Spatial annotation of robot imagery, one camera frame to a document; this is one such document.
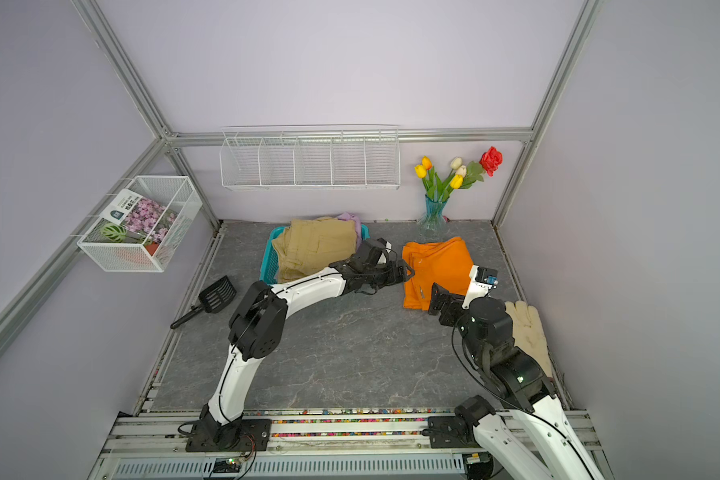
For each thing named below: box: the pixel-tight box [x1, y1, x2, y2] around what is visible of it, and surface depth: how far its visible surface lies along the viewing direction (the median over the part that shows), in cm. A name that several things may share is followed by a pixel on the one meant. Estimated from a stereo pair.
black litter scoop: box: [170, 275, 237, 329], surface depth 101 cm
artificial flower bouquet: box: [414, 146, 503, 202], surface depth 98 cm
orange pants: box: [402, 237, 474, 311], surface depth 105 cm
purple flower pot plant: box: [100, 188, 178, 256], surface depth 75 cm
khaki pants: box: [272, 217, 357, 284], surface depth 101 cm
